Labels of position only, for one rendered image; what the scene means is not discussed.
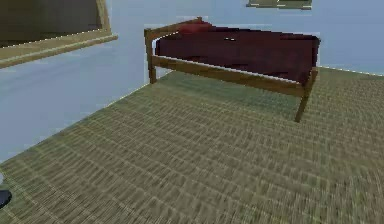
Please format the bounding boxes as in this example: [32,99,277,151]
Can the wooden framed wall picture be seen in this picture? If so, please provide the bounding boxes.
[245,0,314,10]

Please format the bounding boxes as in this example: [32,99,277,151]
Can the red pillow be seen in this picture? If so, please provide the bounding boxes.
[177,20,214,36]

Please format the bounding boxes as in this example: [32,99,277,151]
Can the wooden framed window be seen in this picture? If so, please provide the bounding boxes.
[0,0,119,70]

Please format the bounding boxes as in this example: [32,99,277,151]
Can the small black round object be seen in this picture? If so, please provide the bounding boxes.
[0,189,13,210]

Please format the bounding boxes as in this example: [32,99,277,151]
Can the wooden bed with maroon cover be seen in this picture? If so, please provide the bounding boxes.
[143,16,322,124]

